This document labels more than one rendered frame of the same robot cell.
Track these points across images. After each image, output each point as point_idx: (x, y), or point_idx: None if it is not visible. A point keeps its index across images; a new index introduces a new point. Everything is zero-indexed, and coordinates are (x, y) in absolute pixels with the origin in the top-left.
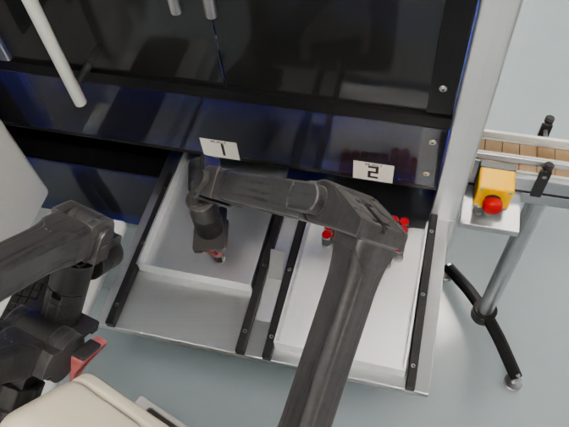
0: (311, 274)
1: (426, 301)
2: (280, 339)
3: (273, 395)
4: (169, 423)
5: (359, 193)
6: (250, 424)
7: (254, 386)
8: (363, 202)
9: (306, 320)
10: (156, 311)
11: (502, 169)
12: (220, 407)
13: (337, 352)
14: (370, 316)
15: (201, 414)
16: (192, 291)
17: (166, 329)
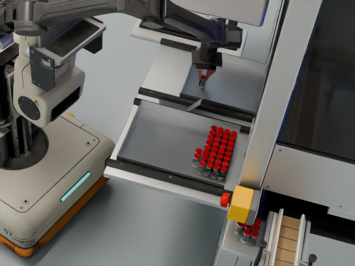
0: (189, 127)
1: (164, 177)
2: (146, 109)
3: (167, 236)
4: (91, 34)
5: (154, 6)
6: (146, 221)
7: (174, 225)
8: (145, 1)
9: (157, 122)
10: (168, 59)
11: (251, 201)
12: (159, 203)
13: (77, 1)
14: (158, 152)
15: (155, 192)
16: (181, 74)
17: (157, 63)
